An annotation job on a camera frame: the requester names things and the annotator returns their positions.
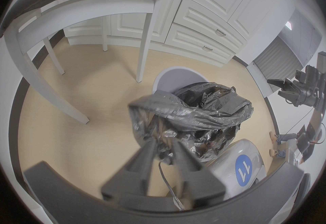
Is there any white trash bin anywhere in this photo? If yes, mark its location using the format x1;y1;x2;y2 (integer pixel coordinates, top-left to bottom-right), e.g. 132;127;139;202
152;66;210;96

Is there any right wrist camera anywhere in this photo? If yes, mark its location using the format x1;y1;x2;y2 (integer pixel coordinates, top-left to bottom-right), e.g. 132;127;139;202
295;65;321;83

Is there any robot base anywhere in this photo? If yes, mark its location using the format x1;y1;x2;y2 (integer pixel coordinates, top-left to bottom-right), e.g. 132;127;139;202
168;138;267;209

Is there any black plastic bag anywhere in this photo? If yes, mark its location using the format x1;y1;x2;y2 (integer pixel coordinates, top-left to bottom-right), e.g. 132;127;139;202
128;82;255;166

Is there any white wardrobe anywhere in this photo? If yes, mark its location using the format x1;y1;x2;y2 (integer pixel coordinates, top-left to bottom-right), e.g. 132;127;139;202
62;0;291;68

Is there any person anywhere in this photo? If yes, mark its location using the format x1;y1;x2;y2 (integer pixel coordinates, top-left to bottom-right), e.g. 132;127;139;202
269;131;298;159

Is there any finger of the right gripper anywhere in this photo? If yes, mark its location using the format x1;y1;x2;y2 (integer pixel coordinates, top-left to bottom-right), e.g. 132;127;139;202
277;90;299;103
267;78;290;89

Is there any black cable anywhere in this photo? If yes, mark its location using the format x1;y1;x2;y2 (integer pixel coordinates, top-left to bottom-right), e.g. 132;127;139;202
158;160;184;209

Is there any grey curtain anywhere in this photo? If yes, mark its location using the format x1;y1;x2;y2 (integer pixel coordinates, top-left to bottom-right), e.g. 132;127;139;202
255;40;304;83

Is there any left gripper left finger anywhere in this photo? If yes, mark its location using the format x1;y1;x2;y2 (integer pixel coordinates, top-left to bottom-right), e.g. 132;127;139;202
101;140;157;200

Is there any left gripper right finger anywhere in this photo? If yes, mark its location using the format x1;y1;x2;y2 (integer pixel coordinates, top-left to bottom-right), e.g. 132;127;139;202
173;141;226;203

